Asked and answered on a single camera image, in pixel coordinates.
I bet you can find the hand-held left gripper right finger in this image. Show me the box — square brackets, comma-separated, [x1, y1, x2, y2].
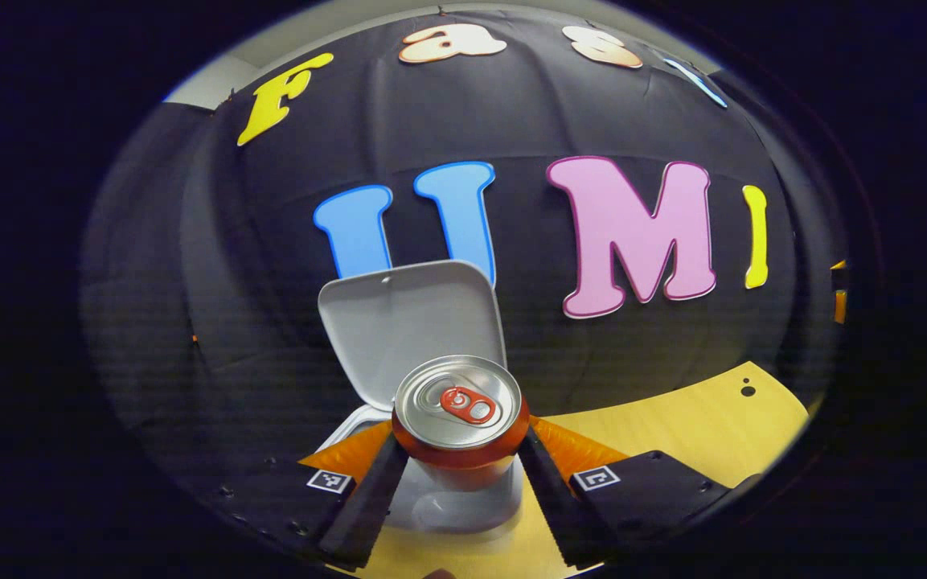
[518, 416, 733, 568]

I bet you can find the red pop can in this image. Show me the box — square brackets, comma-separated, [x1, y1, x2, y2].
[391, 355, 531, 493]

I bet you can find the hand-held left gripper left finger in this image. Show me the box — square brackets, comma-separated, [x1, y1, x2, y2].
[214, 418, 410, 570]

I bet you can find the wooden desktop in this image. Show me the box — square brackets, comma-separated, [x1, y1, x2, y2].
[334, 360, 811, 579]

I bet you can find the white desktop garbage bin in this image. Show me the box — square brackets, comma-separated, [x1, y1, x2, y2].
[316, 259, 525, 533]

